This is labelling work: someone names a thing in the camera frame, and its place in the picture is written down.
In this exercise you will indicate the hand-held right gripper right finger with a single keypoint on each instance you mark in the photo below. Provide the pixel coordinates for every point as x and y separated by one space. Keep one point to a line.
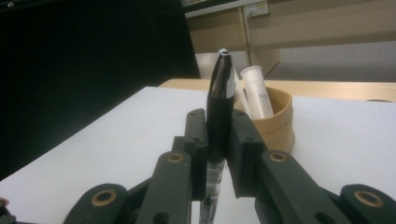
246 155

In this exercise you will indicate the white tube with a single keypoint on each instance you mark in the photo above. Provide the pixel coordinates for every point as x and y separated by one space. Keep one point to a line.
258 93

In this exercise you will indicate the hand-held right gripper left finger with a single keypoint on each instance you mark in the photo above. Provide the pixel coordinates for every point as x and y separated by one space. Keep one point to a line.
197 149

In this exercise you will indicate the black curtain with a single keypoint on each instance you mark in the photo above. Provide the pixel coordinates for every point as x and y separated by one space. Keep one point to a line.
77 62

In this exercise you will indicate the white wall socket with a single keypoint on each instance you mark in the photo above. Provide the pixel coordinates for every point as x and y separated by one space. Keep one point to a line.
256 8

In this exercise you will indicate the black pen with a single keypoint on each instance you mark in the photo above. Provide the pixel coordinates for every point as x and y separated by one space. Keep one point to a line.
219 124

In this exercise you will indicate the wooden table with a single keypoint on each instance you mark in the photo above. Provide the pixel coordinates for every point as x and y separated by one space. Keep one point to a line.
327 88

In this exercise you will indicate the tan pen holder cup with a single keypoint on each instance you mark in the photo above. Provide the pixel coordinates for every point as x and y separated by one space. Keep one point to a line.
278 127

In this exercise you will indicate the light wooden bench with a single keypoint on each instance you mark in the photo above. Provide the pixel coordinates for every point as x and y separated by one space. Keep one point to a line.
311 28

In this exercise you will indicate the small brown disc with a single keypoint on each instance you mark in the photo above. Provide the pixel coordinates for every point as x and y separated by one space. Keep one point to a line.
380 100

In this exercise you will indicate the white table cover board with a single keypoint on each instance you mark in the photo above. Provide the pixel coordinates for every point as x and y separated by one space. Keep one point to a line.
93 140

